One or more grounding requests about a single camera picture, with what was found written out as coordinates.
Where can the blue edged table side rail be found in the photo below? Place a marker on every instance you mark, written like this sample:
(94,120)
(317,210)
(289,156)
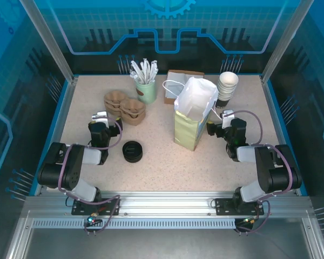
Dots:
(273,108)
(65,108)

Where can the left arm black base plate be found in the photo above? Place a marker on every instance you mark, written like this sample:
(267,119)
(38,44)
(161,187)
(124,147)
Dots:
(78,209)

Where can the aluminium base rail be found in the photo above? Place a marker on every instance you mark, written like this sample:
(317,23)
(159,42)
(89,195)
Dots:
(164,202)

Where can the stack of black cup lids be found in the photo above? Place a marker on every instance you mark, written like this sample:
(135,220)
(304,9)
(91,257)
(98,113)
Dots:
(133,157)

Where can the aluminium frame post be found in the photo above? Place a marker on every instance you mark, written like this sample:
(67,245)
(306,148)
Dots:
(50,40)
(284,40)

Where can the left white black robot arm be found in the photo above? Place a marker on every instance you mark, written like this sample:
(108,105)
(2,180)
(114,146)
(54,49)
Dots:
(70,167)

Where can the white paper straw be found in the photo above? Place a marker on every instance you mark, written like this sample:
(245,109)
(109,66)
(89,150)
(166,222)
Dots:
(145,67)
(153,68)
(134,67)
(140,76)

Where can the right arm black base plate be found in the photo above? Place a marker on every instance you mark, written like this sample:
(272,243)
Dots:
(221,207)

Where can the brown pulp cup carrier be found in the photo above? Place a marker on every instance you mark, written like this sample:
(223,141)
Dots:
(129,103)

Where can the stack of brown pulp carriers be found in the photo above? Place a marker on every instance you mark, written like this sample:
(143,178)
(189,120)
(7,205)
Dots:
(132,120)

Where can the white paper napkins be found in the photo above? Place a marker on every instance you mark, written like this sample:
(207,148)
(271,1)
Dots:
(183,74)

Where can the stack of black paper cups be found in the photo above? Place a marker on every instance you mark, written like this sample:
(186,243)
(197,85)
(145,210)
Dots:
(223,103)

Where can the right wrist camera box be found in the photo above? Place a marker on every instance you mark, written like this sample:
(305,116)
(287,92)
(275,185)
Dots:
(228,116)

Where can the brown cardboard napkin box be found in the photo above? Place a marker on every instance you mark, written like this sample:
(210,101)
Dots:
(169,100)

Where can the white and green paper bag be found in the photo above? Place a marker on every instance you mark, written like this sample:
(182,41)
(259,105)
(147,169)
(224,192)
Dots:
(186,129)

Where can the mint green straw mug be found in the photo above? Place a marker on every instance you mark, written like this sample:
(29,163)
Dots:
(147,94)

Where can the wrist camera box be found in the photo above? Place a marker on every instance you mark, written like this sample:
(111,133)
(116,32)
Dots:
(100,116)
(228,116)

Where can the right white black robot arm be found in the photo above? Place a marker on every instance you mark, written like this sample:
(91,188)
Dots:
(275,170)

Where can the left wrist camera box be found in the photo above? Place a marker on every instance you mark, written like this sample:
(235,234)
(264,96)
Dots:
(100,116)

